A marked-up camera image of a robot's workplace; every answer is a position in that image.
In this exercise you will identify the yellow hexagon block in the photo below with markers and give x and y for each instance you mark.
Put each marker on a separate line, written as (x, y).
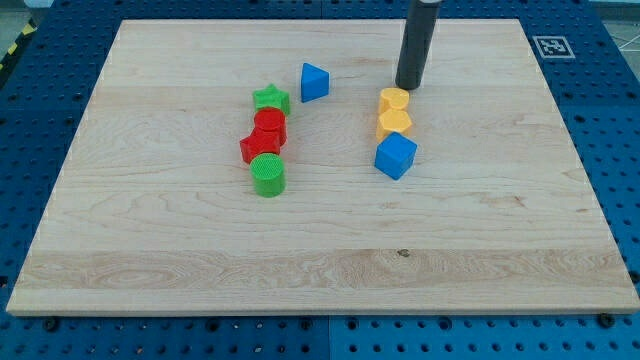
(393, 121)

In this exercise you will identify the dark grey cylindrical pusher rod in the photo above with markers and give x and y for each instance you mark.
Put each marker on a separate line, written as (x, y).
(419, 27)

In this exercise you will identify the blue cube block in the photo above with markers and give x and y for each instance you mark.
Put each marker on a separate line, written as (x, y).
(395, 155)

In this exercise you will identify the light wooden board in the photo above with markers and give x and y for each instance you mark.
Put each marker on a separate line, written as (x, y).
(155, 213)

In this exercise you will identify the red star block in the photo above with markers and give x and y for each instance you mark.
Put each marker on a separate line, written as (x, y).
(259, 142)

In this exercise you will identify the green star block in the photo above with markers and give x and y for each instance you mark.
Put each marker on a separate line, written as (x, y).
(272, 96)

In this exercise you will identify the yellow heart block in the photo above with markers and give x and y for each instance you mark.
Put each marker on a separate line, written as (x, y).
(393, 98)

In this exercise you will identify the red cylinder block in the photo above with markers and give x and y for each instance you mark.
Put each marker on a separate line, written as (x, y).
(271, 119)

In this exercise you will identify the white fiducial marker tag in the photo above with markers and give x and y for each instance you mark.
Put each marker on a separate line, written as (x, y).
(553, 47)

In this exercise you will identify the blue triangle block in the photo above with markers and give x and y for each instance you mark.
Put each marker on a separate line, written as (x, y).
(314, 83)

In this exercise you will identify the green cylinder block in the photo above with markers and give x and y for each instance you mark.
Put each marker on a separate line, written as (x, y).
(268, 174)

